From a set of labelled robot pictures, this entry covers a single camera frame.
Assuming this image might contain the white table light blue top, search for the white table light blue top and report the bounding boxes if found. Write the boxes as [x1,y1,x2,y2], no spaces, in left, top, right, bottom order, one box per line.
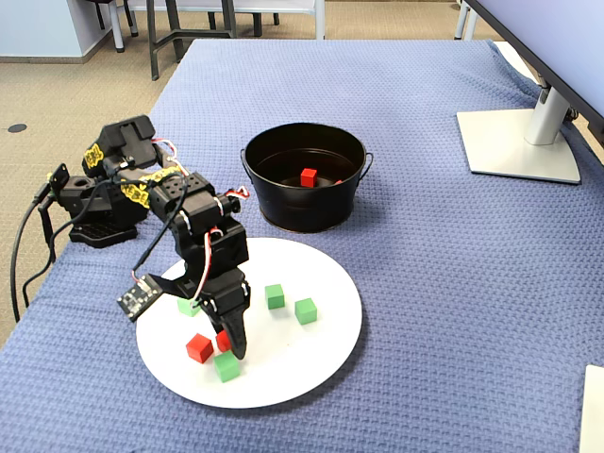
[126,0,327,41]

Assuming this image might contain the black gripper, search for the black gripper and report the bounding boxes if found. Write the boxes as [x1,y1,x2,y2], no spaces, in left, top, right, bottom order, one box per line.
[163,267,252,361]

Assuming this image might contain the black power cable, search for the black power cable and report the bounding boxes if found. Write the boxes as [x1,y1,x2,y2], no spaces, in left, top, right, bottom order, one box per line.
[21,202,72,308]

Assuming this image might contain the thick black plug cable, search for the thick black plug cable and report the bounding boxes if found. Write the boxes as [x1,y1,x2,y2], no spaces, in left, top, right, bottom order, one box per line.
[9,186,51,325]

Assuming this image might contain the dark grey table frame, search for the dark grey table frame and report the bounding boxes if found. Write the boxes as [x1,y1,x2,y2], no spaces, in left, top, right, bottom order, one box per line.
[144,0,263,81]

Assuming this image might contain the computer monitor screen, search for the computer monitor screen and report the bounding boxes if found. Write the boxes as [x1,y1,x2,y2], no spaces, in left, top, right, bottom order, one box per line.
[464,0,604,136]

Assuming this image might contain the white table leg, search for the white table leg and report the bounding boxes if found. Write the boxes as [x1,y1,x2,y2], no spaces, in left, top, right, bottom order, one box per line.
[107,0,126,53]

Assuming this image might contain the white flat board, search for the white flat board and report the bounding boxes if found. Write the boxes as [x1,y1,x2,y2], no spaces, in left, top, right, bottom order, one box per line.
[579,363,604,453]

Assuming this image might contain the green cube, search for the green cube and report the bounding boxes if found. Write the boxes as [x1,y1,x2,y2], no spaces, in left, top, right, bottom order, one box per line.
[264,283,286,310]
[294,297,318,326]
[212,350,242,383]
[176,296,202,318]

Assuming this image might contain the bare wrist camera circuit board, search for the bare wrist camera circuit board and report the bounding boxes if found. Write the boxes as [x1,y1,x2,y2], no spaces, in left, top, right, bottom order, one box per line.
[116,275,165,324]

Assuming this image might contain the red white servo wire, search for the red white servo wire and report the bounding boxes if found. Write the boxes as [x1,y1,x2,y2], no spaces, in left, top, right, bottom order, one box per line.
[191,226,223,308]

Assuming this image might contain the black chair legs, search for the black chair legs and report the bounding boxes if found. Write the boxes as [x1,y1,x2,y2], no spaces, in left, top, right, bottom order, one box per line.
[92,0,140,38]

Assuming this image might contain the white round plate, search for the white round plate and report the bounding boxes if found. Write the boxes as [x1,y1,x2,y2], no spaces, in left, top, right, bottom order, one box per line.
[135,237,364,410]

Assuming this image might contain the white metal furniture leg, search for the white metal furniture leg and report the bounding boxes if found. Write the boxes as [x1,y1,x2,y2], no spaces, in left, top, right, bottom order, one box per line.
[453,0,480,42]

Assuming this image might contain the thin black camera cable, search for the thin black camera cable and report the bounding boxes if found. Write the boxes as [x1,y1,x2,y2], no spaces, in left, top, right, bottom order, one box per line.
[89,159,190,289]

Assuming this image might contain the silver monitor stand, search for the silver monitor stand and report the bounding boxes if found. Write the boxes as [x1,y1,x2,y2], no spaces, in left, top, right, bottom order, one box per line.
[455,87,582,185]

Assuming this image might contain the black metal bucket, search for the black metal bucket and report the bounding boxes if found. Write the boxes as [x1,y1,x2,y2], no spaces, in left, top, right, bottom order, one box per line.
[240,122,375,234]

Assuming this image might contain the blue woven table cloth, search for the blue woven table cloth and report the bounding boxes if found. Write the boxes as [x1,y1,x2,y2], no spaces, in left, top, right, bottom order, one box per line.
[0,38,604,453]

